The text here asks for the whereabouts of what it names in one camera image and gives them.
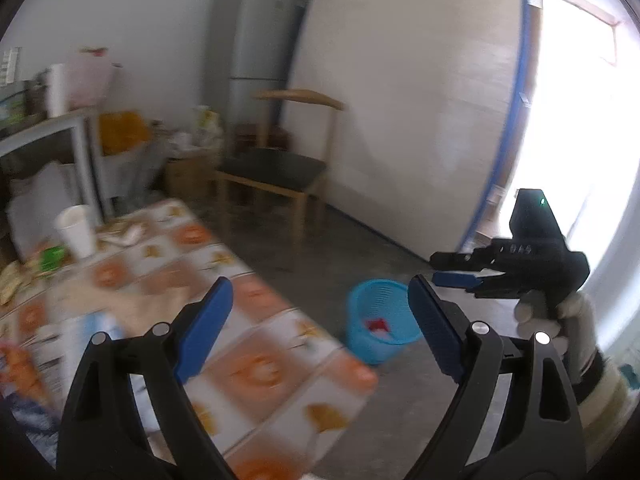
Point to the red plastic bag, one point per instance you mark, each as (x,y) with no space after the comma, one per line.
(377,324)

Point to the large white sack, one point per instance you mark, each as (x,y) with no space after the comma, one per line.
(40,200)

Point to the person's right hand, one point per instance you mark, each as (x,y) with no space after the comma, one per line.
(580,330)

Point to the white frame side table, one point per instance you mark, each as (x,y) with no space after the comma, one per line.
(45,127)

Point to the white paper cup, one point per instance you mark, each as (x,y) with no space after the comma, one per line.
(75,235)

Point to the blue white toothpaste box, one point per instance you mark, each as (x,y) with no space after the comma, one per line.
(87,340)

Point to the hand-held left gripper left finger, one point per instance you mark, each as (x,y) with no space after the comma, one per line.
(205,325)

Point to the white paper towel roll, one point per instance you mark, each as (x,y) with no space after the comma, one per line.
(56,90)

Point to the dark wooden stool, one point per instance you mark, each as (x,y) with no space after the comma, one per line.
(250,135)

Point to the yellow plastic bag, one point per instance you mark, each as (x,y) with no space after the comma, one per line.
(122,132)

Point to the person's right forearm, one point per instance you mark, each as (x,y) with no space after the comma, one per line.
(610,400)

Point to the grey refrigerator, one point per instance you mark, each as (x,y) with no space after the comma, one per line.
(250,35)

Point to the wooden chair with black seat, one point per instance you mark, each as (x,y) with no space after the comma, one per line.
(270,165)

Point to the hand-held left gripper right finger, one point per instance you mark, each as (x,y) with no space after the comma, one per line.
(435,330)

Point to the pink plastic bag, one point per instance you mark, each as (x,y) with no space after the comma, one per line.
(90,80)

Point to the grey plastic bag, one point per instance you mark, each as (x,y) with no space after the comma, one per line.
(135,167)

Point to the blue plastic waste basket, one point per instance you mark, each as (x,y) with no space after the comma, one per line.
(365,310)

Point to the patterned tablecloth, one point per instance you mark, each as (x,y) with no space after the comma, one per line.
(260,350)

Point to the green white paper sack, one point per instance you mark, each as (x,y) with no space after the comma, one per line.
(205,122)

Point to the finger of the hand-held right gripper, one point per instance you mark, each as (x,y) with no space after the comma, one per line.
(460,259)
(455,278)

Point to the white plastic bag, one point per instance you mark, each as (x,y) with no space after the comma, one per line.
(182,140)

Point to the cardboard box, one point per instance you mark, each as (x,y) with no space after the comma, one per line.
(192,177)

